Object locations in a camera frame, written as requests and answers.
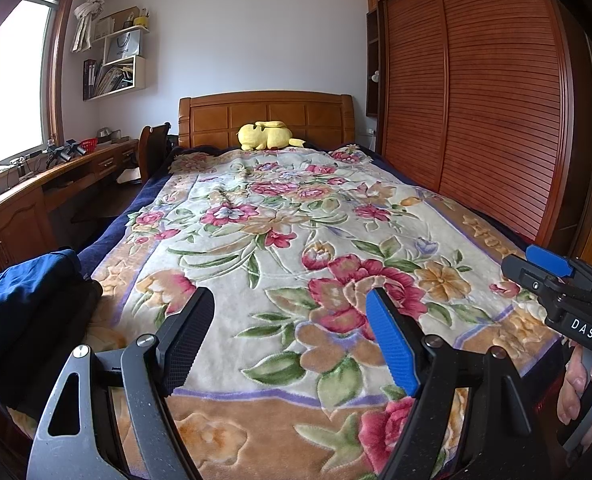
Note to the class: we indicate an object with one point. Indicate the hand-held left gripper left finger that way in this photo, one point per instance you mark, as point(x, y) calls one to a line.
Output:
point(188, 345)

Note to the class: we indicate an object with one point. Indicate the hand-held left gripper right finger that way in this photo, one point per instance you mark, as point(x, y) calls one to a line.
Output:
point(391, 345)

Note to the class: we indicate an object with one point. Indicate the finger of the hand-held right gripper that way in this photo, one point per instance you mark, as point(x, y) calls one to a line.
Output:
point(536, 280)
point(548, 261)

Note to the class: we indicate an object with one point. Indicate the navy blue blazer jacket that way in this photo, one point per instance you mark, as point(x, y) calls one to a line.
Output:
point(20, 305)

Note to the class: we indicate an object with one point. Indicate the person's right hand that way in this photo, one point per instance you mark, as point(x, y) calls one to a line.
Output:
point(570, 390)

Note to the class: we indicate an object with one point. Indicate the black garment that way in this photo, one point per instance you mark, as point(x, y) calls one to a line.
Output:
point(65, 340)

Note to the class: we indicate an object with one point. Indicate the floral bed blanket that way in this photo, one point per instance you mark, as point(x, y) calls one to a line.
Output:
point(286, 240)

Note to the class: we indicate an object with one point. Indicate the wooden slatted wardrobe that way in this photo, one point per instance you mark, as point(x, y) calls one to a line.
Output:
point(491, 110)

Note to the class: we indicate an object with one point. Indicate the wooden chair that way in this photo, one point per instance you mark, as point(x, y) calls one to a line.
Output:
point(153, 150)

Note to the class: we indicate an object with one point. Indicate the long wooden desk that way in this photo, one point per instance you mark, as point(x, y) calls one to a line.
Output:
point(20, 210)

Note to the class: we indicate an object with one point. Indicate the red basket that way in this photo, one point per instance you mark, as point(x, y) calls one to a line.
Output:
point(89, 146)

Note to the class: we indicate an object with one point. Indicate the yellow plush toy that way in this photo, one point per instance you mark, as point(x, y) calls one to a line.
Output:
point(266, 136)

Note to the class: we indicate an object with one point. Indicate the black devices on desk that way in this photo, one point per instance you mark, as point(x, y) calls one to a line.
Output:
point(68, 151)

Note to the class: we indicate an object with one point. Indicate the wooden bed headboard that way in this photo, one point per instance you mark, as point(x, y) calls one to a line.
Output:
point(276, 112)

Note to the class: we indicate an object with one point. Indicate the row of books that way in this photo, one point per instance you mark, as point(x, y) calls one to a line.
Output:
point(108, 80)

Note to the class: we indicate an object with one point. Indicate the white paper bag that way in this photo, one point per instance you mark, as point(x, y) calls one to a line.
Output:
point(124, 45)

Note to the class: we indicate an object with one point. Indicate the window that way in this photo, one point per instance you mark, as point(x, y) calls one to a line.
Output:
point(15, 75)

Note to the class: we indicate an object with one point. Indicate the yellow pot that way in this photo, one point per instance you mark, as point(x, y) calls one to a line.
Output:
point(141, 20)

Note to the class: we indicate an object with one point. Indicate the tied white curtain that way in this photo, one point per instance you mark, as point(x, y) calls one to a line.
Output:
point(90, 12)

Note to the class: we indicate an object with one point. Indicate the white wall shelf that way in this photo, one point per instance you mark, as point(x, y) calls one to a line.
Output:
point(139, 72)

